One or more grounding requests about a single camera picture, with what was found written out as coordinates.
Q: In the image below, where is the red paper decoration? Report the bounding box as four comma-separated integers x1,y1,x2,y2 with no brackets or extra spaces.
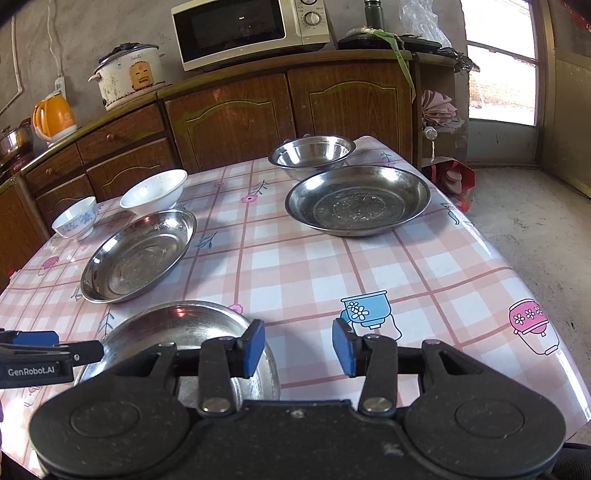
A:
558,0,591,24

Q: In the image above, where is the large white ceramic bowl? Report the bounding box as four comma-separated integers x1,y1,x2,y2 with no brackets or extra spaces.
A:
119,169,188,217

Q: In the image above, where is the small blue-patterned ceramic bowl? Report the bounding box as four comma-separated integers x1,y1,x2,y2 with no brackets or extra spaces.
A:
51,196,98,241

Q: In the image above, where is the dark cooktop stove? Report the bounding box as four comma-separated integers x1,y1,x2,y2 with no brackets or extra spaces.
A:
0,152,35,178

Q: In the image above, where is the wooden single-door cabinet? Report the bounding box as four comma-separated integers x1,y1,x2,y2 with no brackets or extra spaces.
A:
0,171,51,296

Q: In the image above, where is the large steel plate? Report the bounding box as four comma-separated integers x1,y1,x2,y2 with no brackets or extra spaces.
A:
284,166,432,237

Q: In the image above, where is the black flat tray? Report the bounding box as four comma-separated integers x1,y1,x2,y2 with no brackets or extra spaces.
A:
337,32,444,51

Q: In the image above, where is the steel cooking pot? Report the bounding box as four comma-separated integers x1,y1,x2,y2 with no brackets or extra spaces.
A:
0,121,35,158

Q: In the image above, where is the steel bowl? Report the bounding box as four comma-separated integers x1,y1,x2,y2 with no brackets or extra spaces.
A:
268,135,357,182

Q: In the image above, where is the cream microwave oven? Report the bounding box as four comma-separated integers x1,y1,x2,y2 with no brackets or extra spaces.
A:
171,0,332,72

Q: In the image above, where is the white wall pipe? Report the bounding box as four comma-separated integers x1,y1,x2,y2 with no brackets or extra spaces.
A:
0,14,24,116

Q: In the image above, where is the white rice cooker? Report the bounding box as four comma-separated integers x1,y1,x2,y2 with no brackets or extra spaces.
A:
89,43,167,112

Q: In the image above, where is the pink folded umbrella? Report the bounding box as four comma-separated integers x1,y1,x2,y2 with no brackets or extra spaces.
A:
418,89,466,134

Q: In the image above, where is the wooden drawer cabinet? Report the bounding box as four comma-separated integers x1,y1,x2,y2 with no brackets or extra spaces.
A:
21,85,188,238

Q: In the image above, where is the pink checked plastic tablecloth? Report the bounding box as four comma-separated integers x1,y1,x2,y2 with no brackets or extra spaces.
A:
0,135,575,480

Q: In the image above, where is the grey glazed door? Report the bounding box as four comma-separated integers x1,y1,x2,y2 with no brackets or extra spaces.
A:
462,0,543,164

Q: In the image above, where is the red bag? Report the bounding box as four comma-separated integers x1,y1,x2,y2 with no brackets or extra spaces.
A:
422,157,476,213

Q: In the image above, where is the clear plastic bag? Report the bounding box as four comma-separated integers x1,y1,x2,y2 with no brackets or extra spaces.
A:
399,0,451,47

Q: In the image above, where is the beige door leaf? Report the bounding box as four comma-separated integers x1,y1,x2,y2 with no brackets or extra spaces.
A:
542,0,591,199

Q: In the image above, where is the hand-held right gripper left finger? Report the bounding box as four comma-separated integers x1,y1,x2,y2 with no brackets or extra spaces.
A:
111,320,266,415

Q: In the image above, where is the wooden two-door cabinet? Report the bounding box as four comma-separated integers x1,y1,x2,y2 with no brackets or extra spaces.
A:
157,48,416,174

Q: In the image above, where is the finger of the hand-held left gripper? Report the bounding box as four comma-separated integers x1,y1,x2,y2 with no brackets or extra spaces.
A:
58,340,105,366
0,329,61,348

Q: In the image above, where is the white power cable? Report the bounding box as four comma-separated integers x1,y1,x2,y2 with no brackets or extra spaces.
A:
54,23,66,79

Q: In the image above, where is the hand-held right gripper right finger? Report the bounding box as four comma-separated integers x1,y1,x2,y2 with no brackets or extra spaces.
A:
331,318,485,415

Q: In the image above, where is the green leek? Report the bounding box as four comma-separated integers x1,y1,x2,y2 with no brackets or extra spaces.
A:
346,27,416,93

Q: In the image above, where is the orange electric kettle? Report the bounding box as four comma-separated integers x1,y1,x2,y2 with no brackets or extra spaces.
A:
31,91,78,144

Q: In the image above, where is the dark wooden side shelf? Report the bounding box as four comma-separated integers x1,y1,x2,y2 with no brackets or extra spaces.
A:
412,52,460,169

